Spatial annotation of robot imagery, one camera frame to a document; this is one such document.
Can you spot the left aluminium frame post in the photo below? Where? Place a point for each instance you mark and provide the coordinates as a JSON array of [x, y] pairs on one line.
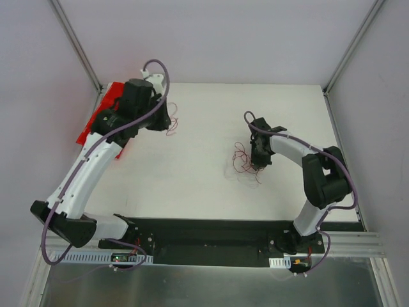
[[69, 31]]

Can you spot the red plastic bin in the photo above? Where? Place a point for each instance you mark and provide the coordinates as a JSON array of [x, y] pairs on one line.
[[107, 105]]

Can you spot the right aluminium frame post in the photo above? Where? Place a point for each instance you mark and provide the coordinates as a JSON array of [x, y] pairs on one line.
[[359, 35]]

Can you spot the white cable duct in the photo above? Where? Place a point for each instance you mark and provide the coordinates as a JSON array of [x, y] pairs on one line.
[[287, 262], [98, 257]]

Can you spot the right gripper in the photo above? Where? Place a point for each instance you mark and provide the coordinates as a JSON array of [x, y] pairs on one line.
[[261, 147]]

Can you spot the left white cable duct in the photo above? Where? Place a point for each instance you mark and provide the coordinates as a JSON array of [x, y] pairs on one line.
[[98, 257]]

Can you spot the right white cable duct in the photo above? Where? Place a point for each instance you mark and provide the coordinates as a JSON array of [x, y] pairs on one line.
[[287, 262]]

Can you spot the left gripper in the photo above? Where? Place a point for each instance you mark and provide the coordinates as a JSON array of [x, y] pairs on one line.
[[161, 116]]

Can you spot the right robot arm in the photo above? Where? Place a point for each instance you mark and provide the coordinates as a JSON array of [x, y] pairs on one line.
[[326, 180]]

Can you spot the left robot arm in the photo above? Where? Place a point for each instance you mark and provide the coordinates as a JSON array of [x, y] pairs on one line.
[[140, 106]]

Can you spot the aluminium frame post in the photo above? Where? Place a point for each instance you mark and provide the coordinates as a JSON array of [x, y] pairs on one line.
[[359, 35], [69, 31]]

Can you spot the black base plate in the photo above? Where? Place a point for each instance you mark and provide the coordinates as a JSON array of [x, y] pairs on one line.
[[209, 242]]

